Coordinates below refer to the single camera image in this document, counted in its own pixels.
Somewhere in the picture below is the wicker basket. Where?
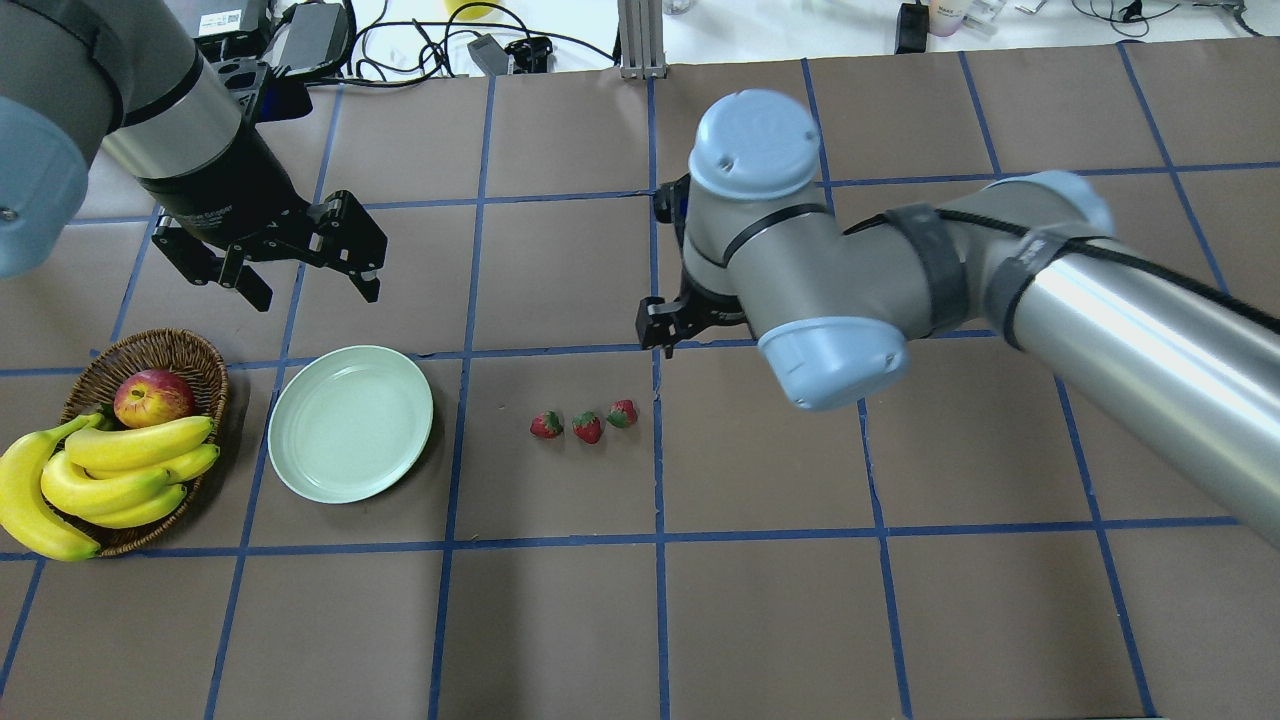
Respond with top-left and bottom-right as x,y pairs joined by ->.
58,328 -> 230,559

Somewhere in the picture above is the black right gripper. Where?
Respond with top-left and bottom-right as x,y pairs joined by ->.
636,272 -> 756,359

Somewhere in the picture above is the red apple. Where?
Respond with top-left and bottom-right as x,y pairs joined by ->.
111,368 -> 197,429

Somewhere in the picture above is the aluminium frame post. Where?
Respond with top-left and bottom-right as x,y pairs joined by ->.
617,0 -> 668,79

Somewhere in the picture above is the black power adapter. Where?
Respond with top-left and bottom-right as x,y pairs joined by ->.
268,3 -> 353,79

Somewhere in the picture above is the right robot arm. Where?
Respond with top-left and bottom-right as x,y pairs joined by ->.
636,88 -> 1279,544

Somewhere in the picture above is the yellow banana bunch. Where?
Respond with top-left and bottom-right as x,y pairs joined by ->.
1,414 -> 221,562

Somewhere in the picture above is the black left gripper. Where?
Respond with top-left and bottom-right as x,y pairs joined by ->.
137,135 -> 388,313

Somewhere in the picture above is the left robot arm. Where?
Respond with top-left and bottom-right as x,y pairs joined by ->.
1,1 -> 387,311

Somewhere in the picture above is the strawberry moved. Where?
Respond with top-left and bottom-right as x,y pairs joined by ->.
605,398 -> 639,429
571,410 -> 603,445
529,410 -> 564,439

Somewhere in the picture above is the light green plate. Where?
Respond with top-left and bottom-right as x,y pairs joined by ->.
268,345 -> 435,503

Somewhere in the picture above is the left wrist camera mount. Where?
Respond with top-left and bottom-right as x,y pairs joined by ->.
198,38 -> 314,126

